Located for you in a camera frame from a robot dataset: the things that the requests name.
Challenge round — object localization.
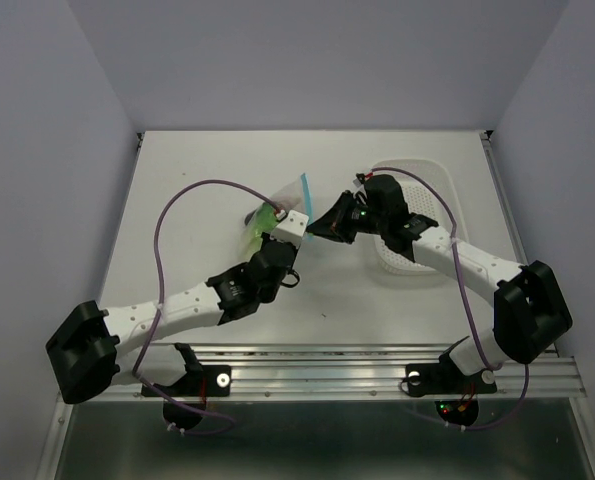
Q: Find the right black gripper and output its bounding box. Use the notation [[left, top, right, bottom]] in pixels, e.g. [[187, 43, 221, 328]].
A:
[[305, 190, 387, 245]]

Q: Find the clear zip top bag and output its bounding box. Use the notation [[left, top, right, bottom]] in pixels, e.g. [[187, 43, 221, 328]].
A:
[[239, 173, 313, 261]]

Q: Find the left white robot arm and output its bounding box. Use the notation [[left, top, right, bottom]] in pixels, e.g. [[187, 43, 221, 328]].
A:
[[46, 239, 299, 404]]

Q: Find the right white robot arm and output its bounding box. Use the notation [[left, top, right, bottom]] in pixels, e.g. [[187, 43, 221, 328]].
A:
[[307, 168, 572, 398]]

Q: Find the fake green lettuce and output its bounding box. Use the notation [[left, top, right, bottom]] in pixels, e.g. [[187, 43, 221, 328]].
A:
[[241, 203, 278, 257]]

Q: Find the white perforated basket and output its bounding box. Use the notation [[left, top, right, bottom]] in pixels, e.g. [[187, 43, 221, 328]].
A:
[[373, 159, 468, 277]]

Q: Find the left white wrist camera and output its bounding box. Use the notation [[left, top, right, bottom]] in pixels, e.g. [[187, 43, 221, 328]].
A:
[[270, 210, 309, 248]]

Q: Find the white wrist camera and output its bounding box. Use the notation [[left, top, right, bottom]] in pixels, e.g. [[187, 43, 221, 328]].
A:
[[353, 172, 373, 190], [270, 210, 309, 248]]

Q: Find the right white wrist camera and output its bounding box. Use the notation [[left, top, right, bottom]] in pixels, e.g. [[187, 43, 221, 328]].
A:
[[353, 172, 373, 190]]

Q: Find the aluminium mounting rail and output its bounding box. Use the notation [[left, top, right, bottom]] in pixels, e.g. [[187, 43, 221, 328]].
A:
[[56, 342, 588, 404]]

